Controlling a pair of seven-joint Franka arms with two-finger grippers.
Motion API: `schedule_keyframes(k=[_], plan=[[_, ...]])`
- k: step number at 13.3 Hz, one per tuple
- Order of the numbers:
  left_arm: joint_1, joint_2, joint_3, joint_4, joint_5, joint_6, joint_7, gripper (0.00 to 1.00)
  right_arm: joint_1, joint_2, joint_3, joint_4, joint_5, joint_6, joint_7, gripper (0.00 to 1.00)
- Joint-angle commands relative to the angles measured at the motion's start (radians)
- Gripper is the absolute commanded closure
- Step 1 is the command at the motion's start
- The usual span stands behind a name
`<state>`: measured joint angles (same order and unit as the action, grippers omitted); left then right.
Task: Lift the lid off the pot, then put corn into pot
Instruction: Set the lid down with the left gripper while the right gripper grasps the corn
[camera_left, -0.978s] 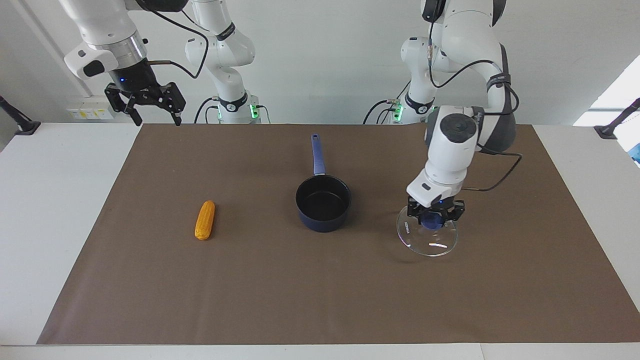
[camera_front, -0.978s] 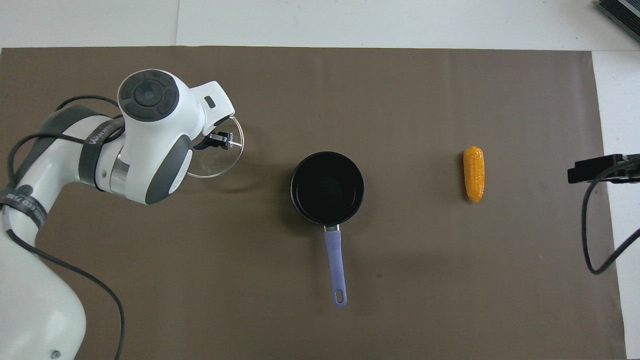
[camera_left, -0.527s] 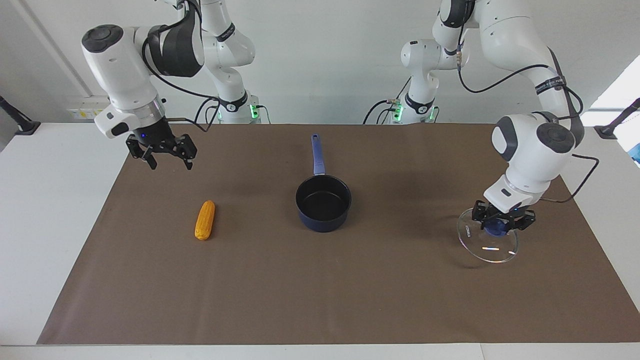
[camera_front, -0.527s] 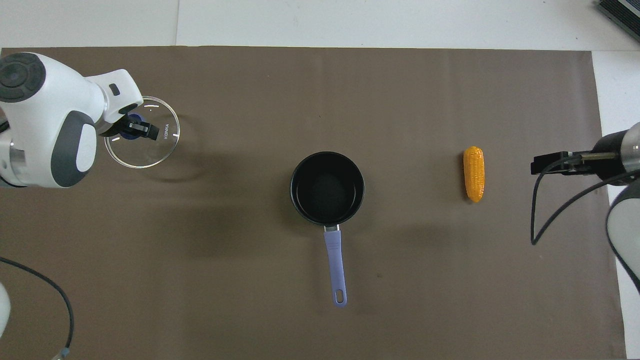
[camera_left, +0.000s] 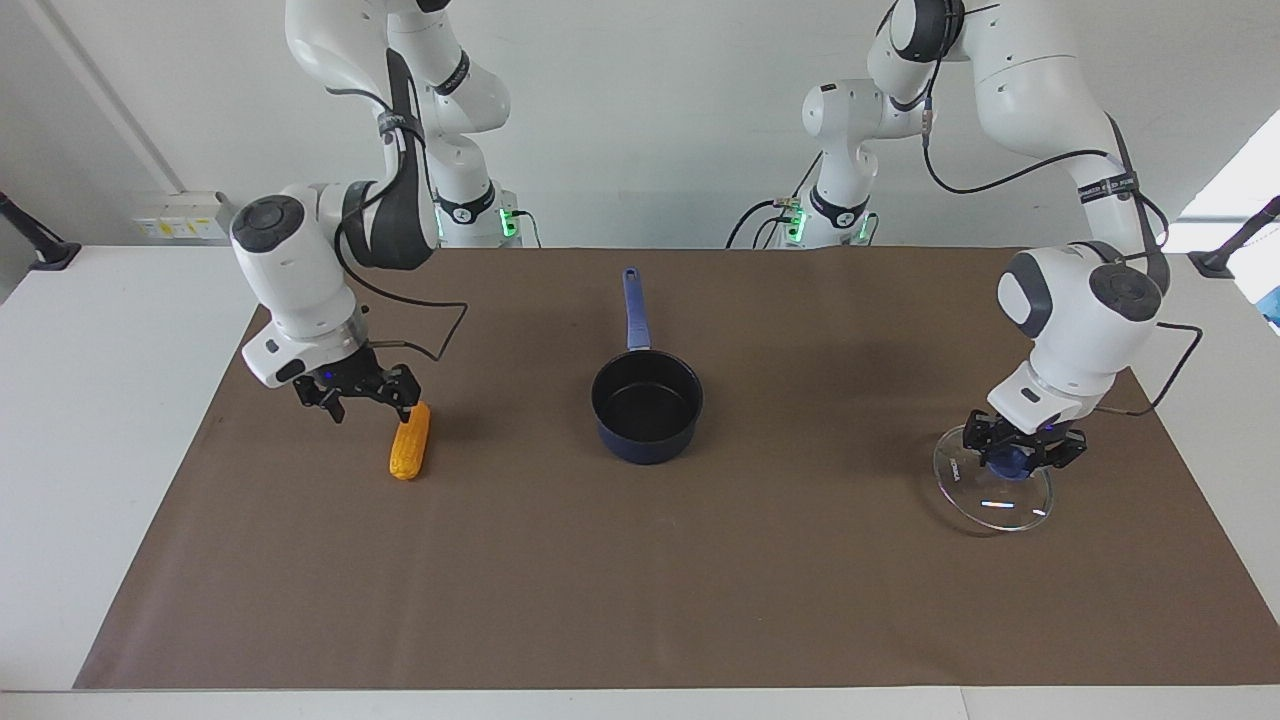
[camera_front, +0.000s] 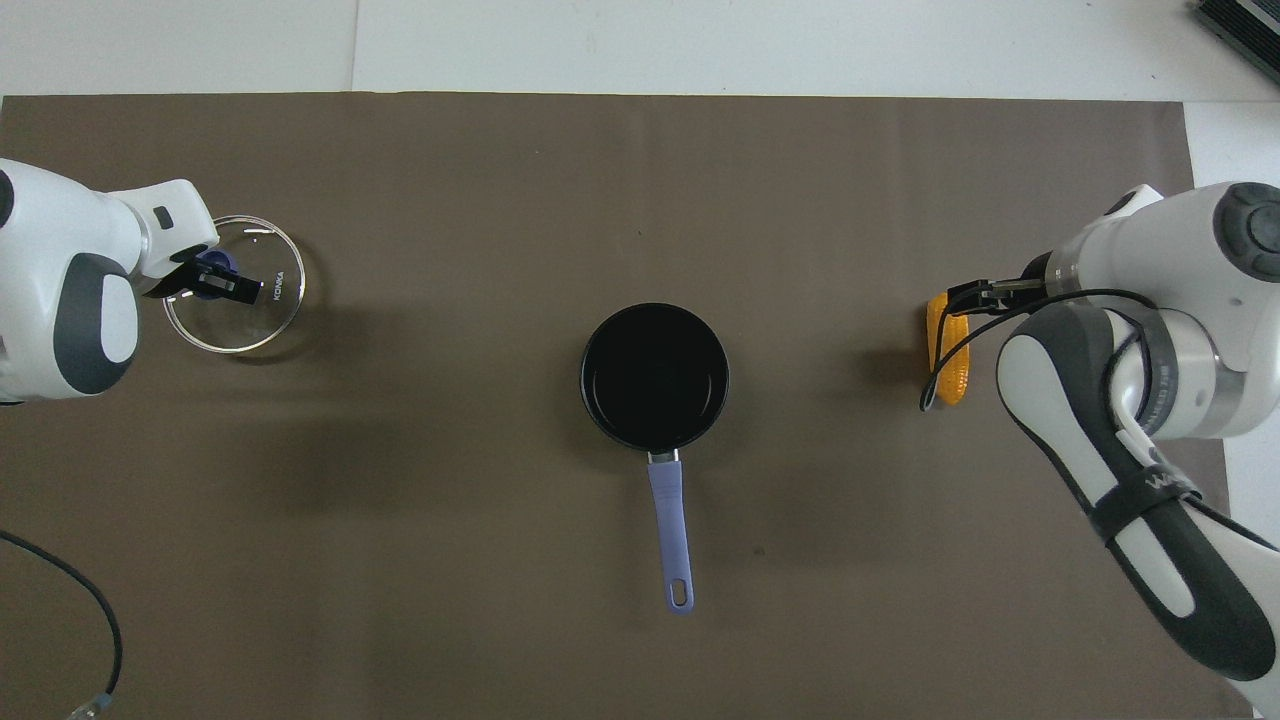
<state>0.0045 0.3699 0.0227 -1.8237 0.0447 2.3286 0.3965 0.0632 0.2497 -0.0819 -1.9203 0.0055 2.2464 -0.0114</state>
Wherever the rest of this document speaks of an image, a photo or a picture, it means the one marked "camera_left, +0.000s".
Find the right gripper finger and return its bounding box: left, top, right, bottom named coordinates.
left=385, top=365, right=422, bottom=423
left=295, top=382, right=346, bottom=425

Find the yellow toy corn cob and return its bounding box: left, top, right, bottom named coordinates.
left=388, top=401, right=433, bottom=482

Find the glass lid with blue knob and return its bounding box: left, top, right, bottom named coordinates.
left=932, top=425, right=1057, bottom=536

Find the dark pot with purple handle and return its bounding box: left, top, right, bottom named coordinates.
left=590, top=266, right=705, bottom=468

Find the black clamp stand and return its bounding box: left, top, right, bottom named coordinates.
left=0, top=190, right=83, bottom=272
left=1187, top=195, right=1280, bottom=280

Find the brown table mat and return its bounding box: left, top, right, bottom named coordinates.
left=73, top=246, right=1280, bottom=691

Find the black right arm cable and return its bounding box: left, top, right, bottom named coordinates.
left=335, top=180, right=471, bottom=363

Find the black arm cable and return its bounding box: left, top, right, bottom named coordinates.
left=335, top=180, right=471, bottom=363
left=920, top=0, right=1204, bottom=417

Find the white wall socket box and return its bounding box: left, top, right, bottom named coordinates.
left=133, top=191, right=234, bottom=242

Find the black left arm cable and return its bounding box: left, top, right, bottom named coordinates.
left=920, top=0, right=1204, bottom=417

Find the white wall cable duct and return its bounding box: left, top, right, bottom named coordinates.
left=38, top=0, right=188, bottom=197

